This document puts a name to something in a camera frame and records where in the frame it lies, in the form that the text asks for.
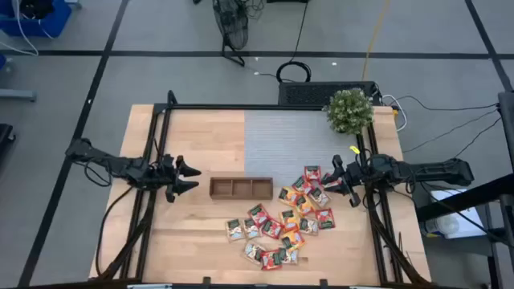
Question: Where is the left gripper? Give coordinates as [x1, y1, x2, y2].
[150, 154, 202, 204]

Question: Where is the orange tea packet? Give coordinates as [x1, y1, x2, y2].
[295, 195, 316, 218]
[279, 230, 306, 252]
[277, 186, 301, 207]

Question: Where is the dark green snack packet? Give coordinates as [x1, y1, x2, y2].
[279, 208, 301, 233]

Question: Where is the thin black cable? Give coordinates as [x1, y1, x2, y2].
[402, 108, 500, 154]
[391, 95, 500, 112]

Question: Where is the black wire floor fan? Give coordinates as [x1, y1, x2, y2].
[211, 0, 251, 68]

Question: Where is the long white cable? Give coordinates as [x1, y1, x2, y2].
[0, 0, 55, 57]

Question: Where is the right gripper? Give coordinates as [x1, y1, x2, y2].
[320, 154, 374, 209]

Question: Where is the black perforated computer case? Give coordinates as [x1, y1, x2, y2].
[278, 80, 382, 108]

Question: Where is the black metal stand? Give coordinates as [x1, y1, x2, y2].
[415, 91, 514, 289]

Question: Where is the white looped cable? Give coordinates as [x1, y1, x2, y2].
[381, 93, 409, 132]

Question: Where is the grey woven placemat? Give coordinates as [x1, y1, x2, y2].
[243, 108, 365, 189]

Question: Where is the yellow cable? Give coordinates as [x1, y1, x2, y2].
[361, 0, 391, 82]

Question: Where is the black coiled cable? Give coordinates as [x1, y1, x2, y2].
[275, 0, 312, 84]

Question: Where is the wooden three-compartment tray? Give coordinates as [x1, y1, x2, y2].
[209, 177, 275, 201]

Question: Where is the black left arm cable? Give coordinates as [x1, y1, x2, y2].
[83, 158, 136, 278]

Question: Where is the artificial potted green plant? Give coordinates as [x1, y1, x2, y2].
[324, 87, 375, 136]

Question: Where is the black metal table frame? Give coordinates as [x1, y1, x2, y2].
[96, 89, 433, 287]

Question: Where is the white box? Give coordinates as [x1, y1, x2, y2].
[420, 188, 487, 241]

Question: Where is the blue plastic bin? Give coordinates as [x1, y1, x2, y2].
[0, 0, 73, 39]

